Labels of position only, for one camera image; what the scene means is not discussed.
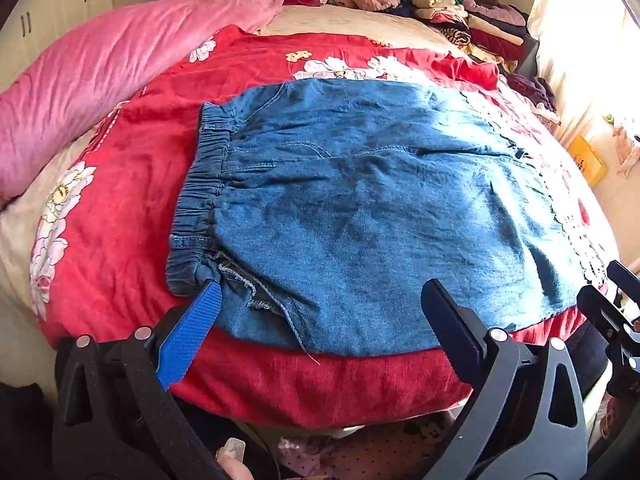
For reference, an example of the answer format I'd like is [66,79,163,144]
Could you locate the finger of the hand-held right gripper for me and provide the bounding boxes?
[577,285,640,397]
[606,260,640,306]

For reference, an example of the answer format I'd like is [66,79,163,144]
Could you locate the person's left hand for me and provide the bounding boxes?
[216,437,271,480]

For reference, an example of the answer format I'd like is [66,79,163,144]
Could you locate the red floral bedspread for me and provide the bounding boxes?
[30,25,621,431]

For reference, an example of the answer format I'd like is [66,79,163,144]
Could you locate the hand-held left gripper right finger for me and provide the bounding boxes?
[421,277,588,480]

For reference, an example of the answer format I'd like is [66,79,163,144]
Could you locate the blue denim pants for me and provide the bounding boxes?
[166,80,608,358]

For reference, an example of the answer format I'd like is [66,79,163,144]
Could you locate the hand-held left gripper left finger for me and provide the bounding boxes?
[52,280,236,480]

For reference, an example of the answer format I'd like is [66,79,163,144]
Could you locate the pile of folded clothes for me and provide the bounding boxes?
[390,0,540,75]

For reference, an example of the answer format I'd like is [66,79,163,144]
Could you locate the purple crumpled cloth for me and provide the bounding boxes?
[505,72,562,122]

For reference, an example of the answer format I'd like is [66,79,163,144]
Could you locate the person's dotted pink clothing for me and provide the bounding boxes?
[260,407,468,480]

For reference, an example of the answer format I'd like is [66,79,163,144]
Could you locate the cream wardrobe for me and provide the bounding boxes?
[0,0,115,92]

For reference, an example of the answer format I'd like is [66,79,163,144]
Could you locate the pink quilt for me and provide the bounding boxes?
[0,0,288,206]

